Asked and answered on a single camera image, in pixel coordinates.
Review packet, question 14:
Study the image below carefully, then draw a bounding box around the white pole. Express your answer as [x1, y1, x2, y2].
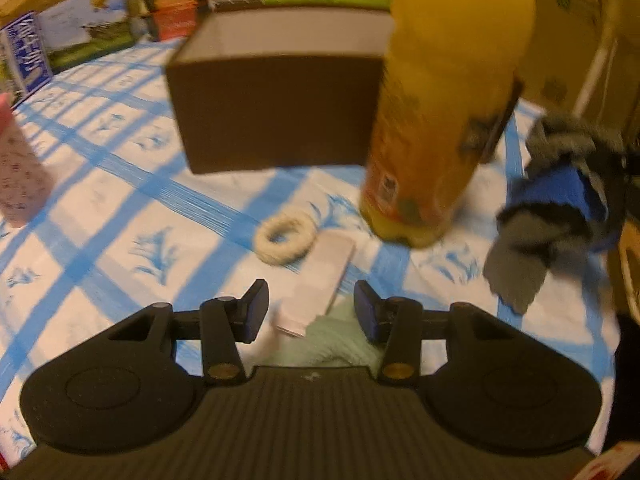
[571, 34, 622, 117]

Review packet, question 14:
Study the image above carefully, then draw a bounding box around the large printed cardboard box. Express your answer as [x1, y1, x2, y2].
[520, 0, 640, 117]

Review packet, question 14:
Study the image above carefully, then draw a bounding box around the blue checked bed sheet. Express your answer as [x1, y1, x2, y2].
[0, 35, 623, 463]

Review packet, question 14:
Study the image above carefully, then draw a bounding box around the red white packet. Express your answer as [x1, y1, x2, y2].
[574, 441, 640, 480]

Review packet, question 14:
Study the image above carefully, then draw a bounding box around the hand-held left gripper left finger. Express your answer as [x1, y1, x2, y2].
[107, 279, 270, 386]

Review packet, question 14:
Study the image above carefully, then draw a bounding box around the pink floral box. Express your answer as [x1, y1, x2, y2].
[0, 91, 54, 229]

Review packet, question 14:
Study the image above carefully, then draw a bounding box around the grey blue sock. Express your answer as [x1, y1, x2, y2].
[481, 114, 626, 317]

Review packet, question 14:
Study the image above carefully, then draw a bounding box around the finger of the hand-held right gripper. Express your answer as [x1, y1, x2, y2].
[590, 150, 629, 246]

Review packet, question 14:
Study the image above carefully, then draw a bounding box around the yellow bottle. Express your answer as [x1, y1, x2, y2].
[359, 0, 537, 249]

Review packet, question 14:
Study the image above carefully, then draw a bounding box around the brown storage box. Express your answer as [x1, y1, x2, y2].
[165, 2, 397, 176]

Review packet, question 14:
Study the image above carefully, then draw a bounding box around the white fluffy ring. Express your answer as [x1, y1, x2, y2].
[254, 210, 317, 267]

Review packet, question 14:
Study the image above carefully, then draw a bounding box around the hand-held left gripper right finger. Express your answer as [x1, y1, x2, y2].
[353, 280, 518, 387]

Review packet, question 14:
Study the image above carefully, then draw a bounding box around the dark green box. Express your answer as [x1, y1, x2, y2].
[123, 0, 166, 42]

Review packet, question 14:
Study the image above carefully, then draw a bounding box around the pink cloth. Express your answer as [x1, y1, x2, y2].
[271, 232, 357, 339]

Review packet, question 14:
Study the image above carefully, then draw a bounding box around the mint green cloth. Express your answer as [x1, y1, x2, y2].
[272, 300, 390, 372]

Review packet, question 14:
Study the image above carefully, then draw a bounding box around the orange box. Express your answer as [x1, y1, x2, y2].
[137, 0, 209, 44]

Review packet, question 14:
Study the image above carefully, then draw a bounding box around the white box with landscape print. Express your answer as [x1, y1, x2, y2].
[36, 0, 137, 74]

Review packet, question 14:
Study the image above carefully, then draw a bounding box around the blue white printed box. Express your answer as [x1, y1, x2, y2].
[0, 10, 54, 107]

